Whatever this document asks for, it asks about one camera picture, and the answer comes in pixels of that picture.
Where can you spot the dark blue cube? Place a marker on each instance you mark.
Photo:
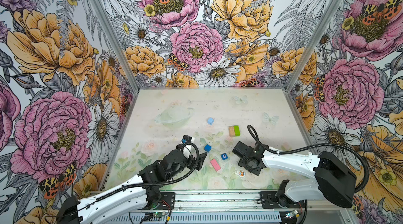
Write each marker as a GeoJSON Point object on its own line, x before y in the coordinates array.
{"type": "Point", "coordinates": [207, 148]}

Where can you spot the natural wood block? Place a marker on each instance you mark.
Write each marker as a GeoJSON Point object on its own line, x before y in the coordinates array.
{"type": "Point", "coordinates": [231, 131]}

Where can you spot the aluminium front rail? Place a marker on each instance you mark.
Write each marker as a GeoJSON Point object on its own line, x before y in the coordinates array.
{"type": "Point", "coordinates": [185, 201]}

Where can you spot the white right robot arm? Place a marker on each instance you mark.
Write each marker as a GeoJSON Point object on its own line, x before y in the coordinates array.
{"type": "Point", "coordinates": [326, 177]}

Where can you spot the green circuit board left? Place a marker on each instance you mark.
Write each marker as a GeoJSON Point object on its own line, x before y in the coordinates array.
{"type": "Point", "coordinates": [159, 214]}

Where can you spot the pink rectangular block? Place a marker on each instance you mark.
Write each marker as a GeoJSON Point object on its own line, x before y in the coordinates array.
{"type": "Point", "coordinates": [215, 165]}

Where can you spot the blue letter G block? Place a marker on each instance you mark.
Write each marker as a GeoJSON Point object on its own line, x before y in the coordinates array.
{"type": "Point", "coordinates": [224, 156]}

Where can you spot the green circuit board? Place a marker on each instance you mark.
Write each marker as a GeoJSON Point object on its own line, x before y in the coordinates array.
{"type": "Point", "coordinates": [159, 214]}
{"type": "Point", "coordinates": [292, 214]}

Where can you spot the aluminium corner post right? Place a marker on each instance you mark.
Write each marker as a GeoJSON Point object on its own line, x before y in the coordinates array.
{"type": "Point", "coordinates": [310, 47]}

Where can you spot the aluminium corner post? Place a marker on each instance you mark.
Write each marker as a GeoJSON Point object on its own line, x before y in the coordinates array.
{"type": "Point", "coordinates": [102, 15]}
{"type": "Point", "coordinates": [310, 47]}

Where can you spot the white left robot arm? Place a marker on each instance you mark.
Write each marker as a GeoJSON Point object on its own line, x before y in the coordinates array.
{"type": "Point", "coordinates": [140, 192]}

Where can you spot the aluminium corner post left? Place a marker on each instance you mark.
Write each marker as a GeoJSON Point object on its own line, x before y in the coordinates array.
{"type": "Point", "coordinates": [102, 15]}

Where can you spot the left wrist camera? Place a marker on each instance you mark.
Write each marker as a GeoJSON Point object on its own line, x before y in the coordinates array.
{"type": "Point", "coordinates": [187, 139]}

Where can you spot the grey vented cable duct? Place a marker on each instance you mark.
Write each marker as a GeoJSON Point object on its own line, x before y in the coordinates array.
{"type": "Point", "coordinates": [228, 217]}

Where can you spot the light blue cube far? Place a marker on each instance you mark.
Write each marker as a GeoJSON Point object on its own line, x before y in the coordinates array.
{"type": "Point", "coordinates": [210, 121]}

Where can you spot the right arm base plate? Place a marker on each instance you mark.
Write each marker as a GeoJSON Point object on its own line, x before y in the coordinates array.
{"type": "Point", "coordinates": [269, 200]}

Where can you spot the green circuit board right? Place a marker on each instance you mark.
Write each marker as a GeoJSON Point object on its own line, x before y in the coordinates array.
{"type": "Point", "coordinates": [292, 214]}

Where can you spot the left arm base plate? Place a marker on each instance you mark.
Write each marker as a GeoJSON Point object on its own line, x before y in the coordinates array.
{"type": "Point", "coordinates": [166, 201]}

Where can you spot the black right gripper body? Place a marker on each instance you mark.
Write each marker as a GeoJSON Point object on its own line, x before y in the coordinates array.
{"type": "Point", "coordinates": [245, 164]}

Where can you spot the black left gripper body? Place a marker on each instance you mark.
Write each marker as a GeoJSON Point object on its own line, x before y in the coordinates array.
{"type": "Point", "coordinates": [190, 163]}

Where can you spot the green rectangular block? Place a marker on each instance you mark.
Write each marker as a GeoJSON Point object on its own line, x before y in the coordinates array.
{"type": "Point", "coordinates": [236, 130]}

